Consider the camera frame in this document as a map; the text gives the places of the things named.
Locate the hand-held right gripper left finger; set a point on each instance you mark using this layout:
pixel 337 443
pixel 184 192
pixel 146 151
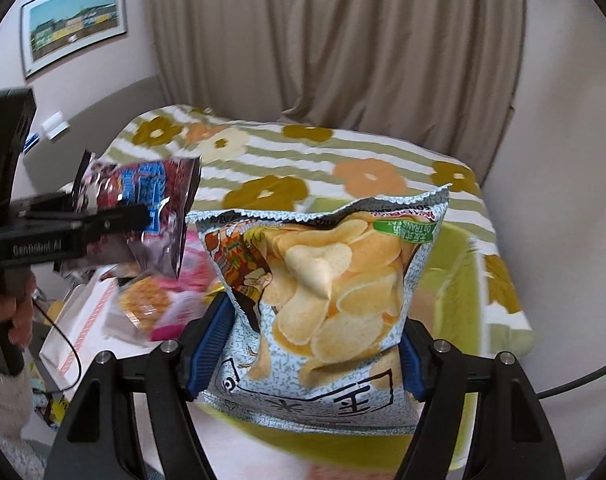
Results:
pixel 214 342

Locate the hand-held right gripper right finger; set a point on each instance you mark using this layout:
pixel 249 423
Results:
pixel 413 367

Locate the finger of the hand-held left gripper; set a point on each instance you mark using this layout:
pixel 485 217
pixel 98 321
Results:
pixel 118 220

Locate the red snack packet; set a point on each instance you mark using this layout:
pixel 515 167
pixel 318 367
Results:
pixel 128 180

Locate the green storage box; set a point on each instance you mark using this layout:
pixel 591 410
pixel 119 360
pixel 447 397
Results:
pixel 448 280

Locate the potato chip bag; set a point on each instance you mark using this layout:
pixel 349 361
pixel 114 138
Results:
pixel 333 285

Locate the person's left forearm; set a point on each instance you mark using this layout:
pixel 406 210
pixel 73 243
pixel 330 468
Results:
pixel 3 400

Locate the person's left hand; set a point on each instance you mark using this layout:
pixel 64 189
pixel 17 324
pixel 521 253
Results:
pixel 20 315

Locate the pink snack packet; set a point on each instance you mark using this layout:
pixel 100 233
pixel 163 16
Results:
pixel 193 280

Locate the yellow snack packet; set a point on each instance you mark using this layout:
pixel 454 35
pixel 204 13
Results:
pixel 143 305

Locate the floral striped blanket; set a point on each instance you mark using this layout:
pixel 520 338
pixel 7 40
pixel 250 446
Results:
pixel 293 160

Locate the beige curtain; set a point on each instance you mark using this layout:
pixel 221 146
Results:
pixel 333 35

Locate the white wall switch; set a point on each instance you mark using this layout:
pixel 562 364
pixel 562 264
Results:
pixel 54 126

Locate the framed wall picture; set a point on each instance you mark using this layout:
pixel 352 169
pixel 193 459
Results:
pixel 73 25

